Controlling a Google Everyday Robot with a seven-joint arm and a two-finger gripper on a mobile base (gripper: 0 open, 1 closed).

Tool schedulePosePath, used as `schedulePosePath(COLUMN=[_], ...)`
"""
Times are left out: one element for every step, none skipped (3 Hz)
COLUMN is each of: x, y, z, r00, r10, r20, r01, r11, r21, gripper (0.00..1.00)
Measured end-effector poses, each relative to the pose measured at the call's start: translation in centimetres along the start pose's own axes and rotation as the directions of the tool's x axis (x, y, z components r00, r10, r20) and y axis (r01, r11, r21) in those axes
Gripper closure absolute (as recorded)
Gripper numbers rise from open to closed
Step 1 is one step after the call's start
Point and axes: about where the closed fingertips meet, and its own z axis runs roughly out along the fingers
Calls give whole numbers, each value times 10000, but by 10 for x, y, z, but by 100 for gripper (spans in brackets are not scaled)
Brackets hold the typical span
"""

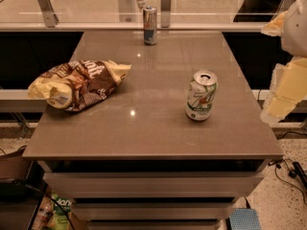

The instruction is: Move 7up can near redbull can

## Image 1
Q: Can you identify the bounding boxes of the grey drawer cabinet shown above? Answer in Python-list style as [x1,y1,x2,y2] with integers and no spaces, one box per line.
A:
[38,157,269,229]

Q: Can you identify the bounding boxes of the glass railing with metal posts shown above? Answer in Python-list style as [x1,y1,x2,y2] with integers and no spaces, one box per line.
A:
[0,0,307,33]

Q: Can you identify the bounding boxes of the brown yellow chip bag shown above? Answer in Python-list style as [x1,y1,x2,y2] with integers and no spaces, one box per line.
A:
[28,60,131,112]

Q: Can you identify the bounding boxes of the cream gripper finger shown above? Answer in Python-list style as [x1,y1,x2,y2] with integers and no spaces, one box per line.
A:
[261,11,287,36]
[260,57,307,124]

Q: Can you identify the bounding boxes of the brown bag at left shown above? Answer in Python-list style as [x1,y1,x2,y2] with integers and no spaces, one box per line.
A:
[0,146,31,181]

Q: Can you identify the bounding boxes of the black cables on floor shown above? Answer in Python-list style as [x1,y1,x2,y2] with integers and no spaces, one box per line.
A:
[268,158,307,206]

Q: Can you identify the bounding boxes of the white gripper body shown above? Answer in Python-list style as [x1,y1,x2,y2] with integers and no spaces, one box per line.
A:
[281,0,307,58]

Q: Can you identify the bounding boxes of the blue perforated box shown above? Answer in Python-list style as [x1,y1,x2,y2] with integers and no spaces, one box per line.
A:
[228,209,261,230]

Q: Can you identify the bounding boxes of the white green 7up can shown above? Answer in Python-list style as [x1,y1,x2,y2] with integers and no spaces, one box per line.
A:
[185,69,218,121]

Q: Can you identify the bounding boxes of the green snack package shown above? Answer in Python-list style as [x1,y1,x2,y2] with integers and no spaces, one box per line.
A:
[47,192,71,230]

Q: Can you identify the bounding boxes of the silver blue redbull can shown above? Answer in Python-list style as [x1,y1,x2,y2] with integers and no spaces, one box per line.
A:
[143,6,157,45]

